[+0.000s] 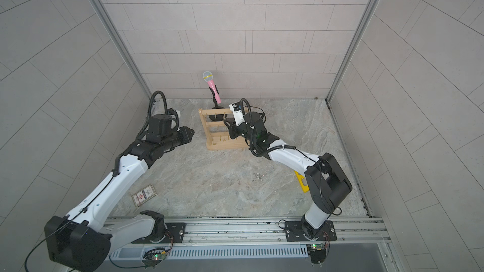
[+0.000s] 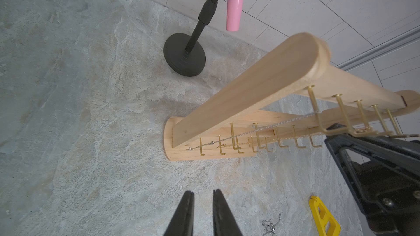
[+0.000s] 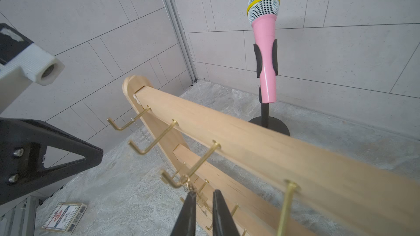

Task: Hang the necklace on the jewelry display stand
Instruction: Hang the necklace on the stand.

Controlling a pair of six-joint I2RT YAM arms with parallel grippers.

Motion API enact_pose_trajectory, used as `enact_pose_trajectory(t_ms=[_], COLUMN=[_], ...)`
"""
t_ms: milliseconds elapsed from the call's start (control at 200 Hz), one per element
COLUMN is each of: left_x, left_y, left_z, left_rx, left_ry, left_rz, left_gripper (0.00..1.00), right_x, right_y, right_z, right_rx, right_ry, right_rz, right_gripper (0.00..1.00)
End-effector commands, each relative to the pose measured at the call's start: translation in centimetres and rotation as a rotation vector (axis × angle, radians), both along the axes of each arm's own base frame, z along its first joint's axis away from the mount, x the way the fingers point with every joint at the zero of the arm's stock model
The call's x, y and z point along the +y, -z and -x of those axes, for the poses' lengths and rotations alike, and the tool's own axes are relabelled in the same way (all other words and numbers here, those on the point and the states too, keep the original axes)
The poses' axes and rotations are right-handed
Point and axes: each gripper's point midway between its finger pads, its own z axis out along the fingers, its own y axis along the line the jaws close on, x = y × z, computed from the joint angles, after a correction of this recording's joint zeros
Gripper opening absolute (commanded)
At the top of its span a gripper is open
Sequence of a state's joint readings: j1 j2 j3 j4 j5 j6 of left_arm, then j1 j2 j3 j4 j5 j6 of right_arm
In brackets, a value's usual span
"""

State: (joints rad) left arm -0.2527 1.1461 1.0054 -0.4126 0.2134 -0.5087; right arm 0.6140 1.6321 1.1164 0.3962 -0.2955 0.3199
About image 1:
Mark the wooden jewelry display stand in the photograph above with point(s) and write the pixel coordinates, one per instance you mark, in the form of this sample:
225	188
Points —
217	135

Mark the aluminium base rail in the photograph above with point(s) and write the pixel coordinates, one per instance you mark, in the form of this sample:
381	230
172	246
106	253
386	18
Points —
253	237

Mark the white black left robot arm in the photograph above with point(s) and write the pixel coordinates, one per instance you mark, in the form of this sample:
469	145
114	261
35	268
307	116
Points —
78	240

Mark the aluminium corner frame post right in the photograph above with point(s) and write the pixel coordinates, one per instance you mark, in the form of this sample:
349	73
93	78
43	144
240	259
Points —
362	26

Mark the small printed card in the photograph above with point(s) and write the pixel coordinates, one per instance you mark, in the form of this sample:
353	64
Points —
144	195

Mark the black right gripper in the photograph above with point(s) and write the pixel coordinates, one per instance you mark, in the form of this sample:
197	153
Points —
235	130

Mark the pink toy microphone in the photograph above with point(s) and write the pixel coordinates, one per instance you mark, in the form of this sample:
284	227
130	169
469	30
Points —
209	79

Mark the aluminium corner frame post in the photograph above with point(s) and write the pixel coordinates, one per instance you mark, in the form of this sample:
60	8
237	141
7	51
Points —
362	26
119	44

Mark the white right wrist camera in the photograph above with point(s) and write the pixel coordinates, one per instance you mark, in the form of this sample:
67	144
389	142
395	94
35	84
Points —
238	112

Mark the aluminium corner frame post left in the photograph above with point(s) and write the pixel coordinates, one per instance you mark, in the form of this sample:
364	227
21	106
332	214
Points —
119	44

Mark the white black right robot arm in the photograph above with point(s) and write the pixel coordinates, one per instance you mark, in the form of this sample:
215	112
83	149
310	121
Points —
328	184

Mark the yellow plastic triangle piece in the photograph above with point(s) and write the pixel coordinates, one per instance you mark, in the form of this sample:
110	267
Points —
302	181

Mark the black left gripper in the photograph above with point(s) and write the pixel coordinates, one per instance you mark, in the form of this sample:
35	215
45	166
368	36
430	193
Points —
187	136

